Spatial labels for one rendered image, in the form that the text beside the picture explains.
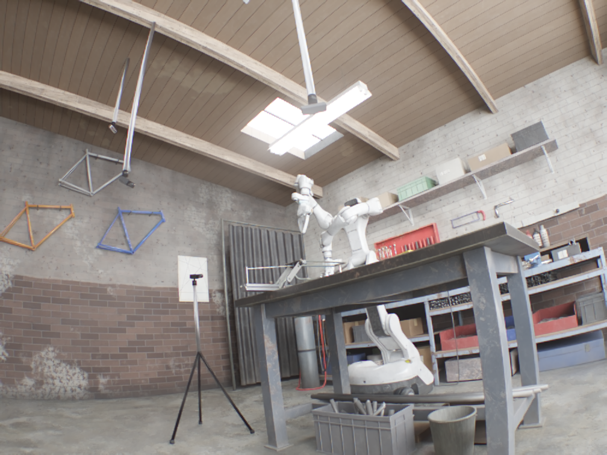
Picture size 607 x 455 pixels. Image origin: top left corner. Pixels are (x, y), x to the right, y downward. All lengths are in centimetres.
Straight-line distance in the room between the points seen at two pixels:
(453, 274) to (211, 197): 418
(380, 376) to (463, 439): 102
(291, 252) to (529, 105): 371
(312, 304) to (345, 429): 63
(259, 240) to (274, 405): 308
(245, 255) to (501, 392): 385
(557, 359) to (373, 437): 175
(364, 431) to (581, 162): 310
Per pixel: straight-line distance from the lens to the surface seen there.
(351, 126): 375
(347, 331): 372
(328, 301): 152
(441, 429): 141
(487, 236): 108
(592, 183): 365
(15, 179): 444
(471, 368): 306
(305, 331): 380
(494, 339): 114
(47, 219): 425
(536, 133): 355
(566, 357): 290
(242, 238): 453
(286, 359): 466
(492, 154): 359
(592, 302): 281
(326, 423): 177
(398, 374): 229
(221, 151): 425
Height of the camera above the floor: 66
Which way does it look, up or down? 17 degrees up
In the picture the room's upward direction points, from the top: 7 degrees counter-clockwise
